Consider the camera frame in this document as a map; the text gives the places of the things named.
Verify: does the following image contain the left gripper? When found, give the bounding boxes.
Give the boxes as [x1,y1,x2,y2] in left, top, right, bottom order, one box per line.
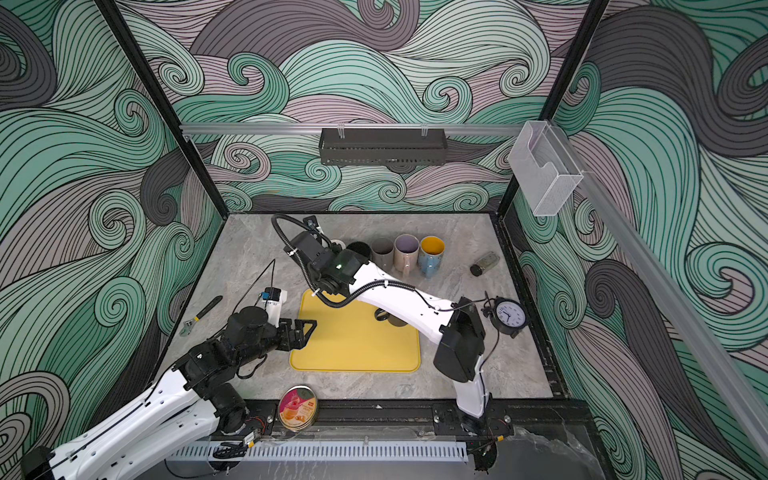
[237,316,318,370]

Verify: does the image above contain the grey ceramic mug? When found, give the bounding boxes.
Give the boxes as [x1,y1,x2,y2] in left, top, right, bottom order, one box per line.
[371,237,394,271]

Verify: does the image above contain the pink ceramic mug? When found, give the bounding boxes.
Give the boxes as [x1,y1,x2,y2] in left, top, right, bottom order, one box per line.
[394,234,420,277]

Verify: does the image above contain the blue butterfly mug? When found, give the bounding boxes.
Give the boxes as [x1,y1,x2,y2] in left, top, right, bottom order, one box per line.
[417,236,445,278]

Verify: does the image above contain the white-base black handle mug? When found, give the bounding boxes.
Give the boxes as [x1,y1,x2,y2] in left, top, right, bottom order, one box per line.
[347,241,372,260]

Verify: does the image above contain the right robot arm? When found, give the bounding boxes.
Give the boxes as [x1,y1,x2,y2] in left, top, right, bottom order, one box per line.
[271,214,488,420]

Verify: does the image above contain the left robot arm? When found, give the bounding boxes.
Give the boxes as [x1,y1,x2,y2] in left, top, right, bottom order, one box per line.
[21,306,317,479]

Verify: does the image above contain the black ceramic mug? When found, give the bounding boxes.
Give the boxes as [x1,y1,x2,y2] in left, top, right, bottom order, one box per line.
[374,309,407,327]

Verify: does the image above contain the yellow plastic tray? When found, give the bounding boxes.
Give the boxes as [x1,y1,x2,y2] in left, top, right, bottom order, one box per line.
[290,290,421,373]

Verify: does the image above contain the round colourful tin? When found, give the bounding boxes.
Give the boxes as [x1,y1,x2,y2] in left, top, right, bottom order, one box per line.
[278,386,319,432]

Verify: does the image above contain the glass jar black lid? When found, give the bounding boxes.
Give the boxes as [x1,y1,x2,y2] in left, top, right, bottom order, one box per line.
[470,251,500,277]

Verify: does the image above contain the black alarm clock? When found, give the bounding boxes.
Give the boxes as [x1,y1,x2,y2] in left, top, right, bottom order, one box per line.
[482,297,528,338]

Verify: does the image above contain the black handled tool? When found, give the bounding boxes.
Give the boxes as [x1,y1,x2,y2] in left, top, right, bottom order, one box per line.
[180,295,223,337]

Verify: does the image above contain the black wall shelf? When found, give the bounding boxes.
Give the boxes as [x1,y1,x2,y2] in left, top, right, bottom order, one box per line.
[318,129,448,166]

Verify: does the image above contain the white slotted cable duct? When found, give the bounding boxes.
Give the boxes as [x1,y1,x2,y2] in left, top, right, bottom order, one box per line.
[168,440,469,463]

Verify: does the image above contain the aluminium wall rail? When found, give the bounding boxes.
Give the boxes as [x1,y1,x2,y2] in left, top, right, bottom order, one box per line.
[179,122,523,137]

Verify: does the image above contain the clear plastic wall bin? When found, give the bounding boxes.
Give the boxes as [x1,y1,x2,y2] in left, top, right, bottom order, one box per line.
[507,121,583,217]

